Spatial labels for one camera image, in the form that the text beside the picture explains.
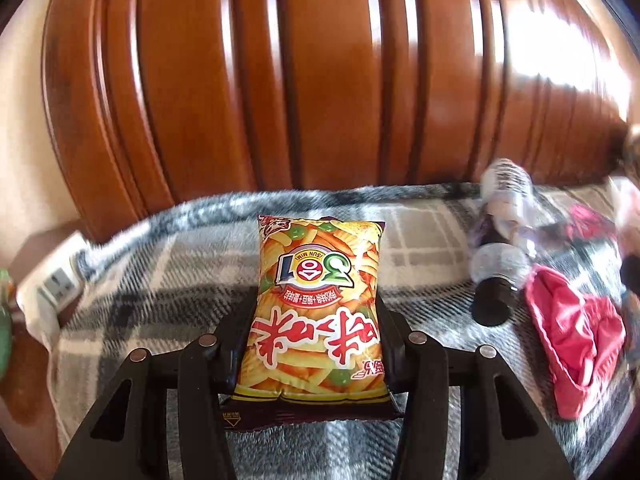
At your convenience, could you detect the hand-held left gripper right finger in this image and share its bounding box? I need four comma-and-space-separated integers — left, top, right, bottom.
376, 295, 576, 480

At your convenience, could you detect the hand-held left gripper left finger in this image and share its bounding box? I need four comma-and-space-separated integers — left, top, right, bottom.
60, 300, 257, 480

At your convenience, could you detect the orange fries snack bag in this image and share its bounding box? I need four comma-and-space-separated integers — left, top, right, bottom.
220, 214, 403, 433

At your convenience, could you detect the grey plaid fleece blanket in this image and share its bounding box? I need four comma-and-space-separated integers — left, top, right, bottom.
50, 182, 640, 480

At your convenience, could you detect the clear plastic bottle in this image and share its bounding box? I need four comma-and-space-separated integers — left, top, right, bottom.
467, 157, 538, 328

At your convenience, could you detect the pink cloth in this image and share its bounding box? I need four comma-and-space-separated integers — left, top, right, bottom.
525, 265, 628, 421

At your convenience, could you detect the white power strip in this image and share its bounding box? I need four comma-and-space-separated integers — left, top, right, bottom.
15, 232, 95, 347

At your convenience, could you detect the green bottle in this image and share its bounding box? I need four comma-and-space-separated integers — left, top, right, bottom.
0, 269, 14, 377

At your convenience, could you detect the brown wooden headboard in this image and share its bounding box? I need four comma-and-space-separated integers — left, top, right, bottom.
42, 0, 632, 231

